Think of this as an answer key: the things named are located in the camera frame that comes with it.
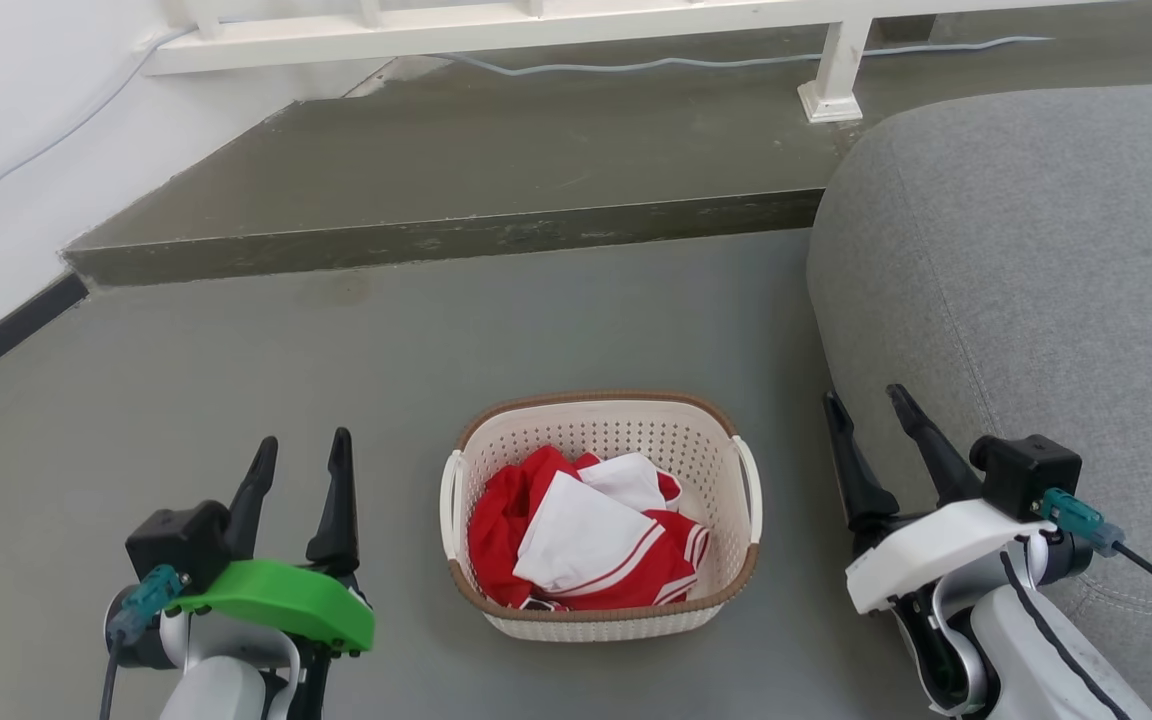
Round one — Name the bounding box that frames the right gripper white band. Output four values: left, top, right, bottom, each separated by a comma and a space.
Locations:
822, 384, 1059, 641

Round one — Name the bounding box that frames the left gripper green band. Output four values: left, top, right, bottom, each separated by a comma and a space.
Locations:
166, 428, 376, 720

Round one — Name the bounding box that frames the cream perforated laundry basket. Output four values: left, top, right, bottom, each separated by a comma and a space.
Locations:
439, 390, 765, 643

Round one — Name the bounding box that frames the red garment with white stripes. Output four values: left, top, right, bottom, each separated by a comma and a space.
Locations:
467, 446, 712, 612

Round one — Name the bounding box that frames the grey fabric sofa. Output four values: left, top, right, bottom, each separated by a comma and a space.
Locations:
806, 80, 1152, 720

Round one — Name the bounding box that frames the black baseboard strip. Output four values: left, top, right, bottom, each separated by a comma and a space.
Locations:
0, 270, 90, 404

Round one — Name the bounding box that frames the raised grey concrete step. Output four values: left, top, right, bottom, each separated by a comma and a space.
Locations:
61, 0, 1152, 289

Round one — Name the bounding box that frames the white railing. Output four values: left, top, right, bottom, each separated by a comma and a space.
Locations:
141, 0, 1137, 124

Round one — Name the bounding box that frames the black cable with teal plug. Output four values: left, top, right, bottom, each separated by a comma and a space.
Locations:
1040, 487, 1152, 621
98, 564, 188, 720

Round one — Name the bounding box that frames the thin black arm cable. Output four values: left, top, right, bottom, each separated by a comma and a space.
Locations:
999, 550, 1129, 720

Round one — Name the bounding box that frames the thin pale cable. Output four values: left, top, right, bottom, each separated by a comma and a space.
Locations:
0, 26, 1053, 239

